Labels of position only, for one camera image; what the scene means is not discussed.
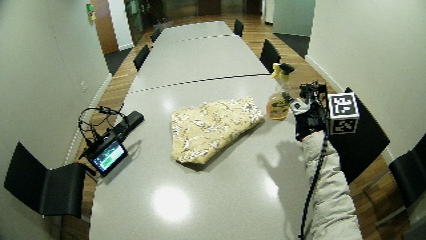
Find yellow spray bottle black trigger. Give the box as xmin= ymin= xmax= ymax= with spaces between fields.
xmin=265 ymin=62 xmax=297 ymax=122

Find white marker cube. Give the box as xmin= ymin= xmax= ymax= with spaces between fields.
xmin=327 ymin=92 xmax=361 ymax=136

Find black chair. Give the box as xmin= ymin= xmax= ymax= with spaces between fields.
xmin=3 ymin=141 xmax=88 ymax=218
xmin=388 ymin=132 xmax=426 ymax=208
xmin=132 ymin=43 xmax=152 ymax=72
xmin=149 ymin=27 xmax=164 ymax=43
xmin=327 ymin=86 xmax=393 ymax=185
xmin=259 ymin=38 xmax=283 ymax=75
xmin=232 ymin=18 xmax=247 ymax=38

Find beige patterned folded cloth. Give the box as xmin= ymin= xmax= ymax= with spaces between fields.
xmin=169 ymin=96 xmax=265 ymax=165

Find black rectangular box device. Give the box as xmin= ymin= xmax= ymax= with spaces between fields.
xmin=111 ymin=110 xmax=147 ymax=135

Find black monitor with lit screen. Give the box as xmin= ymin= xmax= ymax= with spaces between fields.
xmin=87 ymin=139 xmax=131 ymax=178

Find brown wooden door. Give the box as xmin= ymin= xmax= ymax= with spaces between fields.
xmin=90 ymin=0 xmax=122 ymax=56

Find black glove-mounted camera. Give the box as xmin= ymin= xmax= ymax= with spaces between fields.
xmin=299 ymin=80 xmax=329 ymax=102

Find black glove cable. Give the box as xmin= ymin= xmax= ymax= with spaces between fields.
xmin=299 ymin=131 xmax=333 ymax=240

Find black looped cables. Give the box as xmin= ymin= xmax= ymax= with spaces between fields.
xmin=78 ymin=105 xmax=130 ymax=149

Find green wall sign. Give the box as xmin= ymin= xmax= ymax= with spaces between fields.
xmin=86 ymin=2 xmax=98 ymax=25

